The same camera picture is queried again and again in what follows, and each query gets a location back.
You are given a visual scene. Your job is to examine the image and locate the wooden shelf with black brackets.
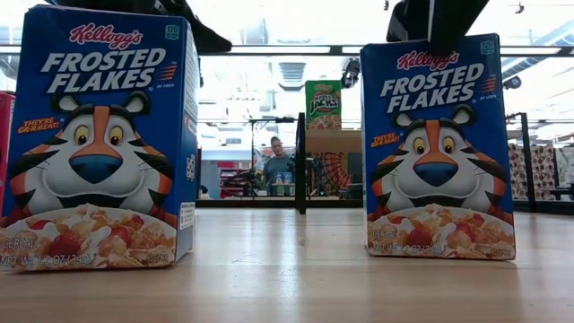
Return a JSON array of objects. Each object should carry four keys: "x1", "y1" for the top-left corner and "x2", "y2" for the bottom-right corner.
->
[{"x1": 293, "y1": 111, "x2": 538, "y2": 215}]

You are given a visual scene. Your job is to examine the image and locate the blue Frosted Flakes cereal box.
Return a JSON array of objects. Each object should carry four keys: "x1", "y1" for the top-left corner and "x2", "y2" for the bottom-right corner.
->
[
  {"x1": 360, "y1": 32, "x2": 517, "y2": 261},
  {"x1": 0, "y1": 4, "x2": 201, "y2": 273}
]

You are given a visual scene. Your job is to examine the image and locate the person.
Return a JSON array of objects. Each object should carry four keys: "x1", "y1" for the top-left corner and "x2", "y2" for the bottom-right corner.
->
[{"x1": 261, "y1": 135, "x2": 297, "y2": 197}]

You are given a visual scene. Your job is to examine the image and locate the red storage shelving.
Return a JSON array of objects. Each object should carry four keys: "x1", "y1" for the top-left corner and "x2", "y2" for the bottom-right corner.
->
[{"x1": 218, "y1": 160, "x2": 253, "y2": 199}]

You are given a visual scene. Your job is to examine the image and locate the green Apple Jacks cereal box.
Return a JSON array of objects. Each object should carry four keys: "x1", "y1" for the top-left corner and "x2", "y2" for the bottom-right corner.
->
[{"x1": 304, "y1": 79, "x2": 344, "y2": 132}]

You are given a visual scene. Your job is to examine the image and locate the web patterned fabric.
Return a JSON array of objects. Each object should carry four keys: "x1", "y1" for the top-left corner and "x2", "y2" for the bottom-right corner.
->
[{"x1": 318, "y1": 151, "x2": 355, "y2": 195}]

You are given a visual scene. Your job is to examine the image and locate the red Froot Loops cereal box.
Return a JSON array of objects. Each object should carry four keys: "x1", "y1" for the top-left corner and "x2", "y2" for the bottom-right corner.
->
[{"x1": 0, "y1": 91, "x2": 17, "y2": 214}]

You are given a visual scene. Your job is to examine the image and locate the black dome camera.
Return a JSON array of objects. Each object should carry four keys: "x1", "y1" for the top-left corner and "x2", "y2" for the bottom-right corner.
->
[{"x1": 501, "y1": 74, "x2": 524, "y2": 91}]

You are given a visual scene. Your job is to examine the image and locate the black overhead frame bar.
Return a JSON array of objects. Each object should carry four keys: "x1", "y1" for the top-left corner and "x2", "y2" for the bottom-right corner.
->
[{"x1": 0, "y1": 43, "x2": 574, "y2": 57}]

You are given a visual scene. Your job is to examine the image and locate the patterned fabric partition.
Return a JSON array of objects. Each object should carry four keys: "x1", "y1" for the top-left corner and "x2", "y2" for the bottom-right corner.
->
[{"x1": 507, "y1": 143, "x2": 560, "y2": 202}]

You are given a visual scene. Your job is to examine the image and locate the black hanging device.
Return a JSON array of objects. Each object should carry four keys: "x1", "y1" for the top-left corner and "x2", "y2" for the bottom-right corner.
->
[{"x1": 340, "y1": 57, "x2": 362, "y2": 90}]

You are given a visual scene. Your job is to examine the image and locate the black aluminium table frame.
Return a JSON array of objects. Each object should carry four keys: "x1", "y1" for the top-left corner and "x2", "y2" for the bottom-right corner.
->
[{"x1": 196, "y1": 196, "x2": 574, "y2": 215}]

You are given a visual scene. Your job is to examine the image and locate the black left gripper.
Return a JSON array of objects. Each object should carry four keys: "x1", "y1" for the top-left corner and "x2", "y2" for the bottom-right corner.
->
[{"x1": 57, "y1": 0, "x2": 233, "y2": 54}]

